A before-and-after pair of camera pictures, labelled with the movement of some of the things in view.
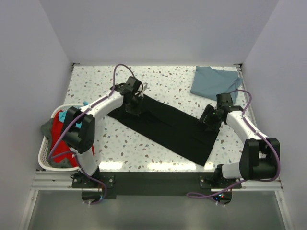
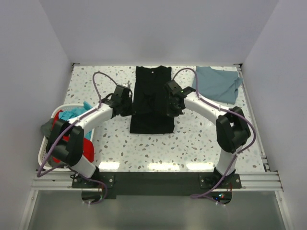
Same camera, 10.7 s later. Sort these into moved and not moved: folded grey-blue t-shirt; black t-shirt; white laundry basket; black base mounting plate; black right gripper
Moved: black t-shirt; black right gripper
Not moved: white laundry basket; black base mounting plate; folded grey-blue t-shirt
